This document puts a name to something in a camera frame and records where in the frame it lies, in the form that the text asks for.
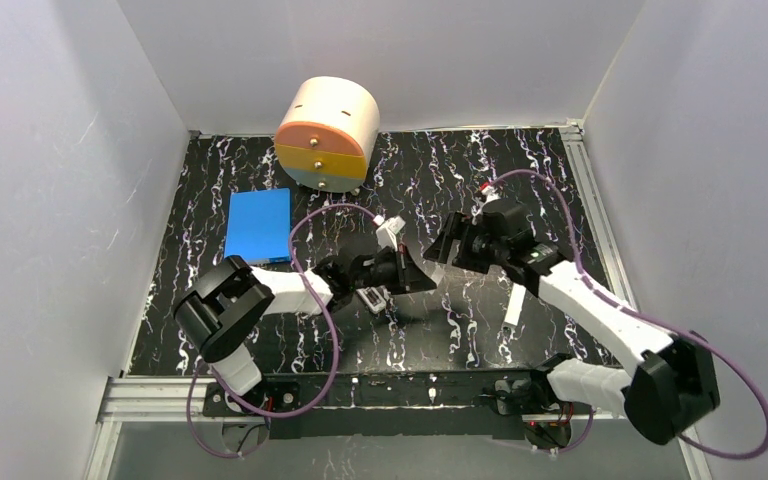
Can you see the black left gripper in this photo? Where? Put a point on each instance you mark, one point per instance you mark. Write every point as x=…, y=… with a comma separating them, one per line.
x=401, y=270

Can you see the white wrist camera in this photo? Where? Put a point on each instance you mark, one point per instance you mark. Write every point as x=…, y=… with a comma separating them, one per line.
x=488, y=193
x=388, y=231

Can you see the white remote control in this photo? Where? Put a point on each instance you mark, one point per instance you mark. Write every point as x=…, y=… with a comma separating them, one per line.
x=374, y=299

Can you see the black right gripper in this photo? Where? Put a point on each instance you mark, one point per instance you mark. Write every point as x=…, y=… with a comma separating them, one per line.
x=459, y=237

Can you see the white rectangular bar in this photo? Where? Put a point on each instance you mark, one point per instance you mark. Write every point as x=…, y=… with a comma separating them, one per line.
x=514, y=306

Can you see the aluminium frame rail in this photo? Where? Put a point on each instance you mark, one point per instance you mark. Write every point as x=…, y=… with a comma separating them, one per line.
x=573, y=139

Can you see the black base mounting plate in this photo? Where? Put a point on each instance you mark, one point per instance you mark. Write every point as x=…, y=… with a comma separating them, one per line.
x=484, y=402

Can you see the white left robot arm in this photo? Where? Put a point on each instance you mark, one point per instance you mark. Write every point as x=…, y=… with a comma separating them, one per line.
x=221, y=310

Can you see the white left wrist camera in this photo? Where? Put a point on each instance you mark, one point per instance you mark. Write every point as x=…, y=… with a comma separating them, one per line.
x=388, y=231

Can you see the cream round drawer cabinet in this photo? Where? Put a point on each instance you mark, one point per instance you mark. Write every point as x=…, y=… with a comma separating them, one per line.
x=326, y=139

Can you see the blue folded booklet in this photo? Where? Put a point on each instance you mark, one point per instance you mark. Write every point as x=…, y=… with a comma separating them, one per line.
x=259, y=224

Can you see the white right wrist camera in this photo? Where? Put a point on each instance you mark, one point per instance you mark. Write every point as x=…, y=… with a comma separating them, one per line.
x=488, y=193

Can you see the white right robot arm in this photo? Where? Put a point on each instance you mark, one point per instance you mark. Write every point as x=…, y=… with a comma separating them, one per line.
x=663, y=384

